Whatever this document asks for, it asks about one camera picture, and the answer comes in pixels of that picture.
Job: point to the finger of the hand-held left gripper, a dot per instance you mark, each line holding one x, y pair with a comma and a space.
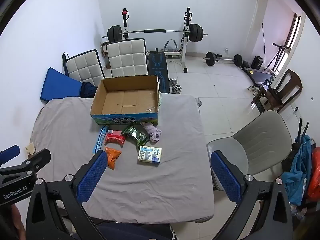
10, 152
37, 158

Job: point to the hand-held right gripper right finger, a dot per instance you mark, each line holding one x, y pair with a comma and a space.
225, 175

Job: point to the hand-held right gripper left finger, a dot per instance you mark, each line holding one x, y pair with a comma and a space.
92, 177

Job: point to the orange snack packet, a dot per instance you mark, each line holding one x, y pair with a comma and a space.
113, 158

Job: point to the long blue snack packet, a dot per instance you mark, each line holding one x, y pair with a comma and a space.
100, 140

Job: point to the red snack packet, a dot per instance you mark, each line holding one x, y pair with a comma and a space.
113, 138

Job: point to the green snack packet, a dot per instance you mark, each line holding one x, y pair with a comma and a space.
133, 133

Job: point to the white blue tissue pack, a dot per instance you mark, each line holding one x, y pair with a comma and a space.
149, 155

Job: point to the purple sock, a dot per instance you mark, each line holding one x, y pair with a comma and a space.
155, 133

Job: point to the printed cardboard box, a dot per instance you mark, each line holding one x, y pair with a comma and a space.
125, 100

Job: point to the beige paper scrap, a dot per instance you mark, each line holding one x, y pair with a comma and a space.
31, 148

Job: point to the beige plastic chair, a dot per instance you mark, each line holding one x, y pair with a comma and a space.
260, 135

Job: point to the person's dark trousers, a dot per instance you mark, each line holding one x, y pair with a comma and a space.
137, 233

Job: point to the blue plastic bag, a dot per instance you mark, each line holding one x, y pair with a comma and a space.
300, 162

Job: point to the blue foam mat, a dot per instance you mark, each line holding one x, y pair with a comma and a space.
58, 85

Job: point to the dark blue cloth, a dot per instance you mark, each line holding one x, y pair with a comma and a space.
88, 90

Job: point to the black tripod poles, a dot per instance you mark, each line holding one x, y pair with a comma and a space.
300, 132

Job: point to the white shoe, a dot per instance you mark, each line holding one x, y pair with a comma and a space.
256, 92
251, 87

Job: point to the orange plastic bag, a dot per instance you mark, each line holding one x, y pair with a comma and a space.
315, 175

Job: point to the chrome dumbbell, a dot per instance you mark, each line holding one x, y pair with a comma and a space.
177, 89
173, 82

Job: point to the black blue rod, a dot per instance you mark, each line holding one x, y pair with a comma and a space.
65, 62

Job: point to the small white padded chair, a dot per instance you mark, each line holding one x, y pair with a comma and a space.
85, 67

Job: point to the black treadmill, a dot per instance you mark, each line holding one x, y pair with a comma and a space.
261, 76

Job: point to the brown wooden chair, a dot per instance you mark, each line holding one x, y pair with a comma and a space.
290, 85

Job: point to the loose black weight plates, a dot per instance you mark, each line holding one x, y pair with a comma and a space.
245, 64

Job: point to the short barbell with black plates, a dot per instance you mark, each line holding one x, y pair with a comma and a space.
225, 59

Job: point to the black speaker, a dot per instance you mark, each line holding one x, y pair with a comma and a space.
257, 63

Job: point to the large white padded chair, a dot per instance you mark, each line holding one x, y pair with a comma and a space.
127, 57

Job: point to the black blue weight bench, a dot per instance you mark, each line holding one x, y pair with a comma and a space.
157, 67

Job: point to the white barbell rack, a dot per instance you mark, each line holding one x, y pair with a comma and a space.
186, 45

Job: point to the racked barbell with black plates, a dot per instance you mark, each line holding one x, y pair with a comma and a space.
155, 31

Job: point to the wall socket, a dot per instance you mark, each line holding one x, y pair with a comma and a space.
295, 109

